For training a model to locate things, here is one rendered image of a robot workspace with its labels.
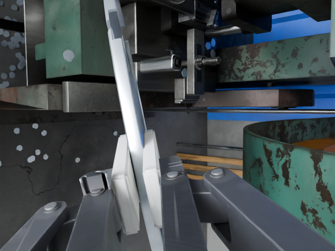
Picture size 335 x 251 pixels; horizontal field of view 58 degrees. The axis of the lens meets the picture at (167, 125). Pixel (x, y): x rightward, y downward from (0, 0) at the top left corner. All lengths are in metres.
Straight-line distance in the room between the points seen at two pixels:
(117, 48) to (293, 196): 0.18
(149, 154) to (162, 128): 1.58
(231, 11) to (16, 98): 0.49
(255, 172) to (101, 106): 0.40
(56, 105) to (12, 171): 0.68
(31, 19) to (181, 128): 1.16
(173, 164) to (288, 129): 0.55
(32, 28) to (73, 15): 0.32
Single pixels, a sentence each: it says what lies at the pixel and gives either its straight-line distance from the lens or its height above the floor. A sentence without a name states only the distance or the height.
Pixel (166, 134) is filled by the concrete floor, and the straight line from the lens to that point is 1.76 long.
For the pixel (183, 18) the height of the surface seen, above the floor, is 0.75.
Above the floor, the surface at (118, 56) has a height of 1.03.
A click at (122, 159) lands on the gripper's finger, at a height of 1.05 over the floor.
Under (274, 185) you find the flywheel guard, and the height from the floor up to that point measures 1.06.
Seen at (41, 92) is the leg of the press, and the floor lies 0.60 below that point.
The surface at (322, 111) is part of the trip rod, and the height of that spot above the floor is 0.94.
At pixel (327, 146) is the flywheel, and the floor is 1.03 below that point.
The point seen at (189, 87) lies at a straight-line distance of 0.70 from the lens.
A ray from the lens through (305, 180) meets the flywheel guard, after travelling 0.26.
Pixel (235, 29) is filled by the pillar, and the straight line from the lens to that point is 0.74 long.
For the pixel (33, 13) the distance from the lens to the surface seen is 0.98.
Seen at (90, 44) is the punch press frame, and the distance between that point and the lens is 0.65.
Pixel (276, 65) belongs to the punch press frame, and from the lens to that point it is 0.81.
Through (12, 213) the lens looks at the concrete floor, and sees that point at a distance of 1.31.
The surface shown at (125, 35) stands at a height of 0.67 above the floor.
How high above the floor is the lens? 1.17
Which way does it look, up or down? 41 degrees down
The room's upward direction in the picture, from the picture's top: 93 degrees clockwise
